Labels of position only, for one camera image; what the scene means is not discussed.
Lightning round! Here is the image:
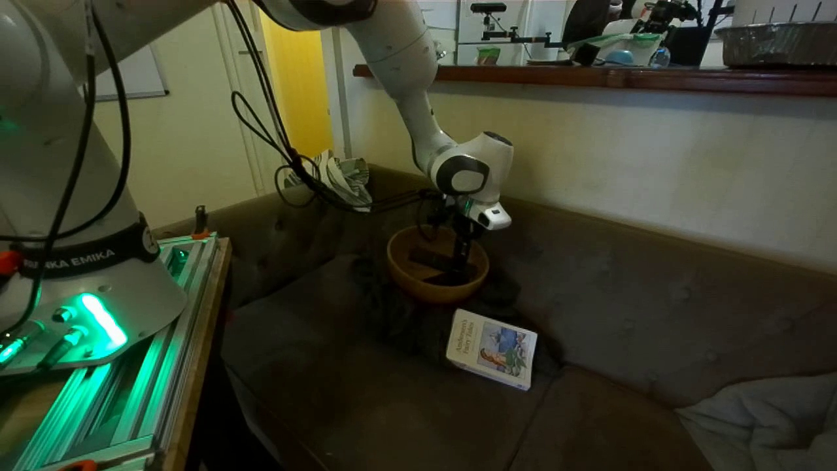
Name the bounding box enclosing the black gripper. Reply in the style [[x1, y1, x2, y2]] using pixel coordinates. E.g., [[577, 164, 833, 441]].
[[434, 190, 488, 285]]

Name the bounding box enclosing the wooden bowl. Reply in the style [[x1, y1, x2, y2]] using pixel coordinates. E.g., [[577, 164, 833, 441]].
[[386, 221, 491, 305]]

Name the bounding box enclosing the white green crumpled cloth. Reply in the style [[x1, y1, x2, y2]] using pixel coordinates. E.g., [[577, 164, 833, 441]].
[[311, 148, 378, 215]]

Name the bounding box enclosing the grey brown sofa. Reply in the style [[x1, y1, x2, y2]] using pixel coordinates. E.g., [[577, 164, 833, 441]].
[[151, 164, 837, 471]]

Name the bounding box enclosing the teal container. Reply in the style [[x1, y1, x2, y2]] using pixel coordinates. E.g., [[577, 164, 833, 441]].
[[600, 30, 672, 69]]

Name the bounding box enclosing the grey folded blanket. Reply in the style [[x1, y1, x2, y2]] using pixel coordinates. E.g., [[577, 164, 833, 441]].
[[679, 368, 837, 471]]

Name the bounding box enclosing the metal dish tray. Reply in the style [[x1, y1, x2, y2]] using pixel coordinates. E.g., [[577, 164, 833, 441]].
[[714, 21, 837, 73]]

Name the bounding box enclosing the red stop button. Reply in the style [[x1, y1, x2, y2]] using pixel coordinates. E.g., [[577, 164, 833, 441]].
[[0, 246, 26, 279]]

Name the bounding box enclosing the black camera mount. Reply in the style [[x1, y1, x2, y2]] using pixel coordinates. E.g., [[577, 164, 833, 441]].
[[469, 0, 561, 52]]

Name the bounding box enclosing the aluminium frame robot table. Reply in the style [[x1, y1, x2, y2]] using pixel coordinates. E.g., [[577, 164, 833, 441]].
[[0, 230, 234, 471]]

